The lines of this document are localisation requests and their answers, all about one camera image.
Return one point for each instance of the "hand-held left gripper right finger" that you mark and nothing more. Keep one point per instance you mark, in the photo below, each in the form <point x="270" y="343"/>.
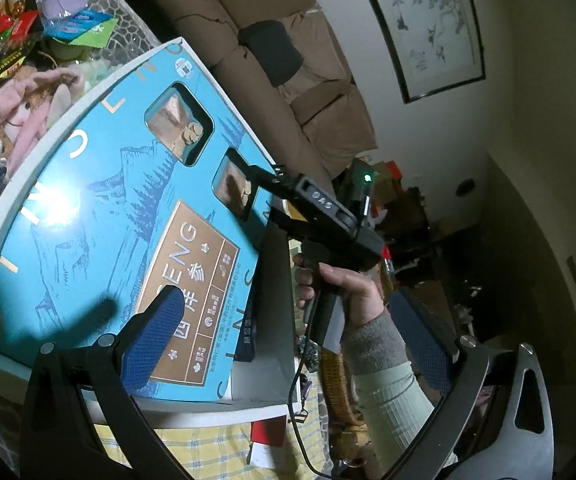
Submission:
<point x="423" y="335"/>

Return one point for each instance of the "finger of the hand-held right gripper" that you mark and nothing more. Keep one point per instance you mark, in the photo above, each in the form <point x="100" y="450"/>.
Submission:
<point x="263" y="175"/>
<point x="290" y="225"/>

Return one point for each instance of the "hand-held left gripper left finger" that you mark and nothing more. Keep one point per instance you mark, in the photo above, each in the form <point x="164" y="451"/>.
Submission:
<point x="152" y="335"/>

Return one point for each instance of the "white gift box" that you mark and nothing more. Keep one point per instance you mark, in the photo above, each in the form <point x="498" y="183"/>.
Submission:
<point x="273" y="310"/>

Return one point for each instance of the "dark blue patterned box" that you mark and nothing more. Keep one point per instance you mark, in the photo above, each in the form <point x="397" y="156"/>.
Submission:
<point x="248" y="335"/>

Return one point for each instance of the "teal gift box lid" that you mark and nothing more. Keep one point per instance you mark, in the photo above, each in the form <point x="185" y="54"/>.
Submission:
<point x="92" y="185"/>

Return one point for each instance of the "person's right forearm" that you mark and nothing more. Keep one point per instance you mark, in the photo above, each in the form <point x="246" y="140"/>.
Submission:
<point x="388" y="400"/>

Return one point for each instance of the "person's right hand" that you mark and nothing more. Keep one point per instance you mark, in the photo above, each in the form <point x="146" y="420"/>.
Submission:
<point x="358" y="295"/>

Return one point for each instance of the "wicker basket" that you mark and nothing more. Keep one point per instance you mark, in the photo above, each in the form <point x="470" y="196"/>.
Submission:
<point x="340" y="390"/>

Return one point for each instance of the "yellow striped cloth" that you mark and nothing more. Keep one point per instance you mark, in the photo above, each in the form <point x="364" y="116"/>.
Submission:
<point x="192" y="450"/>

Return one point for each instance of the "black cushion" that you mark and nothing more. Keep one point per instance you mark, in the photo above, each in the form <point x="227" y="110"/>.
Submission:
<point x="270" y="50"/>

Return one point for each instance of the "red box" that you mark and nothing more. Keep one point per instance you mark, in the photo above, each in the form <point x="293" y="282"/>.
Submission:
<point x="268" y="440"/>

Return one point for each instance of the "brown sofa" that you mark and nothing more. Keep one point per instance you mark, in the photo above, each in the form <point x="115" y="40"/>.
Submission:
<point x="207" y="10"/>

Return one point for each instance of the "framed ink painting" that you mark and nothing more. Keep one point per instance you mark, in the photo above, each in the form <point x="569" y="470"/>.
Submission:
<point x="428" y="25"/>

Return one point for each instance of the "green card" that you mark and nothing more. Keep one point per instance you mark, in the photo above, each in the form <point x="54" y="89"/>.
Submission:
<point x="98" y="32"/>

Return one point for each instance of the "blue foil packet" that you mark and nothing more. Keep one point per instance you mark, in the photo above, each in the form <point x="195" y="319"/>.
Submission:
<point x="75" y="22"/>

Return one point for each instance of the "pink plush toy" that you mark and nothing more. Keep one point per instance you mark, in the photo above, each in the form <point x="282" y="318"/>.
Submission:
<point x="32" y="100"/>

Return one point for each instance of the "purple oval pad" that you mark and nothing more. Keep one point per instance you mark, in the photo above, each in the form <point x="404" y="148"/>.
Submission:
<point x="65" y="2"/>

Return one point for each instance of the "red snack packet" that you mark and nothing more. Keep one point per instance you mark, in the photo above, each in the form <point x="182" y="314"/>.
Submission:
<point x="2" y="35"/>

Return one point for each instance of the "black wall outlet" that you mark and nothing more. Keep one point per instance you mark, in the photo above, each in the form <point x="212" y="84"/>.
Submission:
<point x="465" y="187"/>

